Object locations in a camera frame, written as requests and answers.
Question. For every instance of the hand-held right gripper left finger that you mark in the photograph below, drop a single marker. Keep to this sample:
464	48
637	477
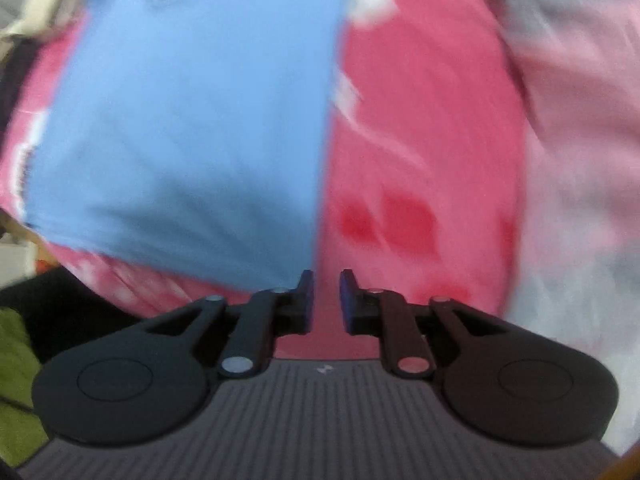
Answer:
307	300

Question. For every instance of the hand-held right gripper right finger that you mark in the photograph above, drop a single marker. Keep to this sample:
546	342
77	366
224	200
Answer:
346	300

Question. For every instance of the blue shirt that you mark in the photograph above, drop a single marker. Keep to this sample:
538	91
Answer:
190	110

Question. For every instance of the pink floral bed sheet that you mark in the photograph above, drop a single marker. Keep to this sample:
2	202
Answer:
425	110

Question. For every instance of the pale pink floral quilt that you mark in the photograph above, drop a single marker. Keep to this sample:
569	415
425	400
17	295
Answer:
575	135

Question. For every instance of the green cloth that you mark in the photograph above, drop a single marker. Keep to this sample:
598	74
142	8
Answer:
15	385

